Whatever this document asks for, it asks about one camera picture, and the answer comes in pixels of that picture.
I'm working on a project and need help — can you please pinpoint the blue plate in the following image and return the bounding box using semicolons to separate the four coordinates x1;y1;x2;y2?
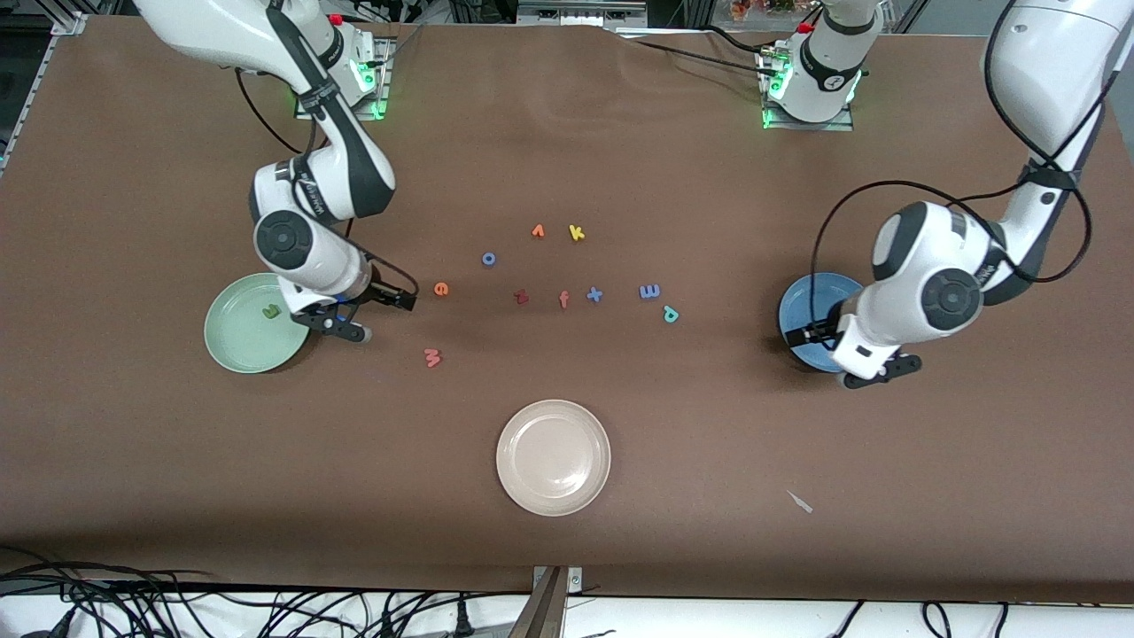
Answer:
778;272;874;374

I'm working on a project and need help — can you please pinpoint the green plate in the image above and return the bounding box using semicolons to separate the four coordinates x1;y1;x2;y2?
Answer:
203;272;314;375

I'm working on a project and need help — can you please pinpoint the beige plate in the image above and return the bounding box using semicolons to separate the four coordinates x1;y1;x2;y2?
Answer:
495;400;612;517

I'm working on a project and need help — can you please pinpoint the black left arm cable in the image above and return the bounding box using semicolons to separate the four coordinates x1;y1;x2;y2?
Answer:
811;0;1119;324

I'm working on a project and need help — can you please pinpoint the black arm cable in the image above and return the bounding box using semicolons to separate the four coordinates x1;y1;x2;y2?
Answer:
811;0;1119;324
233;69;419;298

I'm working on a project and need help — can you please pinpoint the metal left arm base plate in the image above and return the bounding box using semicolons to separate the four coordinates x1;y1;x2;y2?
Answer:
760;105;856;132

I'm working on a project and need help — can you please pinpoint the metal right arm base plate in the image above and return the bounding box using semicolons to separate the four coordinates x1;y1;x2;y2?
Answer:
294;37;396;121

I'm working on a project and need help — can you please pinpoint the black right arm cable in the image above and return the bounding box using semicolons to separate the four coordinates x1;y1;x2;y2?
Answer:
233;69;419;298

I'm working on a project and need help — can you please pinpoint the black cable on table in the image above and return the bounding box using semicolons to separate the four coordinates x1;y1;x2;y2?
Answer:
611;25;781;76

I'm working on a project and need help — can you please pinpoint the metal frame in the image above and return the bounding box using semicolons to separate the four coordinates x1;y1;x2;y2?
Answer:
518;0;648;27

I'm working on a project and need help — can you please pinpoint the metal table clamp bracket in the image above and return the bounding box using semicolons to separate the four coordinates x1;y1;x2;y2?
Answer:
509;565;586;638

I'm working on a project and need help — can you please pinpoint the black cable tangle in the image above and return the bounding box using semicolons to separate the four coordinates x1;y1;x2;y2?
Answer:
0;545;532;638

